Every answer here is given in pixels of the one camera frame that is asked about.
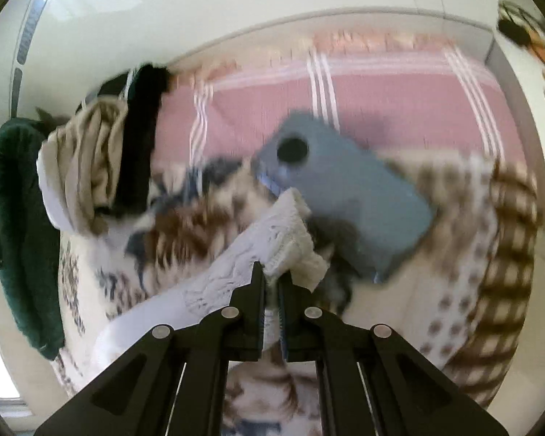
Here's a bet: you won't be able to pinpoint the black garment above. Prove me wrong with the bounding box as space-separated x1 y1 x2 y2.
76 64 171 218

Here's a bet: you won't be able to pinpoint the dark green towel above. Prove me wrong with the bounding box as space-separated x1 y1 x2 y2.
0 118 65 361

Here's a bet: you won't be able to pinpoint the beige cloth pile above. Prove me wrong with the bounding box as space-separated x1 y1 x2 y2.
36 96 129 236

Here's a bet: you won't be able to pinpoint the white knit sweater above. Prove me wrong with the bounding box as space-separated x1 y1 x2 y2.
88 188 329 378

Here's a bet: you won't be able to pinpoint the pink striped bed sheet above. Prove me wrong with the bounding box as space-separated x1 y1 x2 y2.
151 32 525 168

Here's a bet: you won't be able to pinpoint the floral fleece blanket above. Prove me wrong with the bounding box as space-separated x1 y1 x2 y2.
49 152 545 436

